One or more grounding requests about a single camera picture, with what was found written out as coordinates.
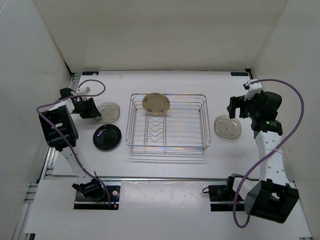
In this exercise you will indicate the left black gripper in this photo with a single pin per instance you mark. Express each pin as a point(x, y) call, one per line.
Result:
point(92, 111)

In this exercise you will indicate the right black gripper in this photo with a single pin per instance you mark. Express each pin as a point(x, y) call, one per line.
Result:
point(239, 102)

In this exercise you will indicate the clear glass plate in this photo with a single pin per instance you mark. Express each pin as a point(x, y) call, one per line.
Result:
point(226, 129)
point(110, 112)

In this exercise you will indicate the black glossy plate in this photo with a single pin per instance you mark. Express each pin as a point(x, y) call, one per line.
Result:
point(107, 137)

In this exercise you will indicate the cream ceramic plate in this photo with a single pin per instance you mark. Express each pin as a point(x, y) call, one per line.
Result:
point(156, 104)

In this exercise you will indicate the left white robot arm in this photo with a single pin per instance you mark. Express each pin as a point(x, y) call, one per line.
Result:
point(60, 133)

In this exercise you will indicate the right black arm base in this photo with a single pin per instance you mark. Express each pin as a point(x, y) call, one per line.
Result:
point(220, 197)

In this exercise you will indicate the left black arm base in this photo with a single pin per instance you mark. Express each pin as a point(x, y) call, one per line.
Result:
point(96, 198)

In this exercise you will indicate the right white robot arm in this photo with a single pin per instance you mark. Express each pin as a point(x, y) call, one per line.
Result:
point(271, 198)

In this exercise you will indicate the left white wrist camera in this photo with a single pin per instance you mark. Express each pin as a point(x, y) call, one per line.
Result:
point(83, 91)

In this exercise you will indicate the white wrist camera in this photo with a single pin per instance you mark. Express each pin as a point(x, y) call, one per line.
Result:
point(83, 91)
point(253, 87)

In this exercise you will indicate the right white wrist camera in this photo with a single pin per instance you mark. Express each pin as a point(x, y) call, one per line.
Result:
point(253, 87)

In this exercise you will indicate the chrome wire dish rack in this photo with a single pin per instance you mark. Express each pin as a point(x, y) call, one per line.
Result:
point(185, 126)

